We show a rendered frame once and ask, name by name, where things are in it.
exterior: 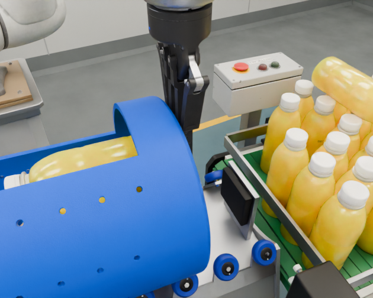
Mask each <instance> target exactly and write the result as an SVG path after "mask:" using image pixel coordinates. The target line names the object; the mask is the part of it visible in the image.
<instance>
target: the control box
mask: <svg viewBox="0 0 373 298"><path fill-rule="evenodd" d="M263 59H264V60H263ZM266 59H268V60H266ZM270 59H271V60H270ZM255 61H256V62H255ZM273 61H277V62H278V63H279V67H271V62H273ZM238 62H243V63H246V64H248V65H249V68H248V69H247V70H244V71H238V70H237V69H235V68H234V64H235V63H238ZM261 63H264V64H266V65H267V69H266V70H260V69H258V66H259V65H260V64H261ZM302 73H303V67H301V66H300V65H299V64H297V63H296V62H295V61H293V60H291V59H290V58H289V57H287V56H286V55H285V54H283V53H282V52H279V53H273V54H267V55H263V56H257V57H251V58H248V59H241V60H235V61H230V62H225V63H220V64H215V65H214V79H213V99H214V100H215V101H216V103H217V104H218V105H219V106H220V108H221V109H222V110H223V111H224V112H225V113H226V115H227V116H228V117H232V116H236V115H241V114H246V113H249V112H253V111H258V110H261V109H266V108H270V107H273V106H278V105H279V103H280V102H281V96H282V95H283V94H285V93H293V91H294V89H295V84H296V82H297V81H298V80H301V75H302Z"/></svg>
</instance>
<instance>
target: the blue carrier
mask: <svg viewBox="0 0 373 298"><path fill-rule="evenodd" d="M113 120H114V129H115V131H111V132H106V133H102V134H98V135H93V136H90V137H85V138H80V139H77V140H72V141H66V142H61V143H58V144H53V145H48V146H45V147H40V148H36V149H32V150H27V151H23V152H19V153H15V154H10V155H6V156H2V157H0V298H135V297H138V296H141V295H143V294H146V293H148V292H151V291H154V290H156V289H159V288H161V287H165V286H167V285H170V284H172V283H175V282H177V281H180V280H183V279H185V278H188V277H191V276H194V275H196V274H199V273H201V272H203V271H204V270H205V269H206V268H207V266H208V263H209V260H210V253H211V235H210V224H209V218H208V212H207V205H206V202H205V197H204V192H203V189H202V185H201V180H200V177H199V174H198V170H197V167H196V164H195V161H194V158H193V155H192V152H191V149H190V147H189V145H188V142H187V139H186V137H185V135H184V132H183V130H182V128H181V126H180V124H179V122H178V120H177V119H176V117H175V115H174V114H173V112H172V111H171V109H170V107H168V105H167V104H166V103H165V102H164V101H163V100H162V99H161V98H159V97H157V96H147V97H144V98H138V99H133V100H129V101H124V102H119V103H115V104H114V106H113ZM130 135H131V137H132V140H133V142H134V146H135V148H136V151H137V156H134V157H130V158H126V159H123V160H118V161H114V162H111V163H107V164H102V165H99V166H95V167H91V168H88V169H83V170H79V171H74V172H71V173H68V174H63V175H60V176H56V177H51V178H48V179H44V180H39V181H37V182H32V183H28V184H24V185H20V186H16V187H12V188H9V189H5V188H4V179H5V178H6V177H7V176H12V175H15V174H16V175H17V174H21V173H22V172H23V171H24V172H26V173H27V174H29V172H30V168H32V166H33V165H35V164H36V163H37V162H38V161H40V160H41V159H43V158H45V157H47V156H49V155H51V154H54V153H56V152H59V151H63V150H68V149H71V148H76V147H83V146H85V145H89V144H94V143H97V142H102V141H106V140H111V139H115V138H120V137H127V136H130ZM27 169H29V170H27ZM137 187H141V189H142V190H141V192H137V190H136V188H137ZM101 197H104V198H105V202H104V203H100V202H99V199H100V198H101ZM62 208H65V209H66V213H65V214H61V213H60V210H61V209H62ZM22 223H24V224H23V226H20V225H21V224H22ZM60 281H61V282H60Z"/></svg>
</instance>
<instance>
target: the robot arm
mask: <svg viewBox="0 0 373 298"><path fill-rule="evenodd" d="M144 1H145V2H147V17H148V26H149V33H150V35H151V36H152V37H153V38H154V39H155V40H157V43H156V47H157V50H158V53H159V58H160V68H161V73H162V82H163V91H164V96H165V103H166V104H167V105H168V107H170V109H171V111H172V112H173V114H174V115H175V117H176V119H177V120H178V122H179V124H180V126H181V128H182V130H183V132H184V135H185V137H186V140H187V142H188V145H189V147H190V149H191V152H192V136H193V130H194V129H198V128H199V127H200V119H201V114H202V107H203V103H204V96H205V91H206V89H207V88H208V85H209V84H210V79H209V77H208V76H207V75H205V76H201V73H200V71H199V68H198V66H199V65H200V49H199V47H198V46H199V44H200V42H202V40H204V39H206V38H207V37H208V36H209V35H210V32H211V20H212V8H213V3H212V2H213V1H214V0H144ZM65 18H66V4H65V1H64V0H0V51H1V50H5V49H8V48H14V47H18V46H23V45H26V44H29V43H33V42H35V41H38V40H41V39H43V38H46V37H48V36H49V35H51V34H53V33H54V32H55V31H57V30H58V29H59V28H60V27H61V26H62V24H63V23H64V21H65ZM7 72H8V70H7V67H6V66H0V96H2V95H4V94H6V91H5V89H4V81H5V75H6V73H7Z"/></svg>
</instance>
